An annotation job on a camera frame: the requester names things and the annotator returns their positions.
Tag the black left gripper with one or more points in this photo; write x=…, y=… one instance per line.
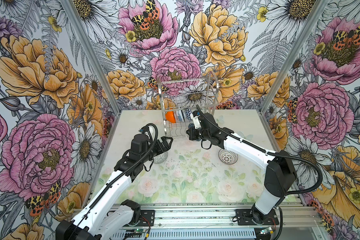
x=166, y=147

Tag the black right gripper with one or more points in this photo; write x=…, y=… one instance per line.
x=191, y=135

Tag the plain orange bowl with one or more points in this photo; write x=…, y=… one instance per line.
x=171, y=117

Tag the blue floral bowl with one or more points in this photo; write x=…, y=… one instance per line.
x=179, y=116

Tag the steel two-tier dish rack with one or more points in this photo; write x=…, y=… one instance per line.
x=185, y=94

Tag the orange patterned bowl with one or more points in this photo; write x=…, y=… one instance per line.
x=191, y=126

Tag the dark blue dotted bowl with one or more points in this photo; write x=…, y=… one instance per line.
x=188, y=115

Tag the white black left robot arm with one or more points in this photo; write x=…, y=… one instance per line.
x=96, y=221

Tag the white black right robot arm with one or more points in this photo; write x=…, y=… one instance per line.
x=280, y=173

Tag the green patterned bowl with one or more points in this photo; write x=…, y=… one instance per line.
x=161, y=158

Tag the white brown lattice bowl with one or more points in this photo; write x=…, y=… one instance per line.
x=228, y=157

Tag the green circuit board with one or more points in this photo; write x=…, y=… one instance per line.
x=137, y=234

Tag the white perforated vent strip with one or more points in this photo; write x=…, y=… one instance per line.
x=193, y=234

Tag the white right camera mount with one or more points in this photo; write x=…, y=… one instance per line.
x=195, y=118

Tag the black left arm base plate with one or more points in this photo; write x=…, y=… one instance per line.
x=145, y=217

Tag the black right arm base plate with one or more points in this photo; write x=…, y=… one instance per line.
x=243, y=216

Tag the aluminium mounting rail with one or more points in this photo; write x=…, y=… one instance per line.
x=290, y=215

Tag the right aluminium frame post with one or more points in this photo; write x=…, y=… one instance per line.
x=311, y=22

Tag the aluminium frame post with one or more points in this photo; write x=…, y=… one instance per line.
x=84, y=39
x=311, y=22

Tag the left aluminium frame post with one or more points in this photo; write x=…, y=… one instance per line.
x=84, y=39

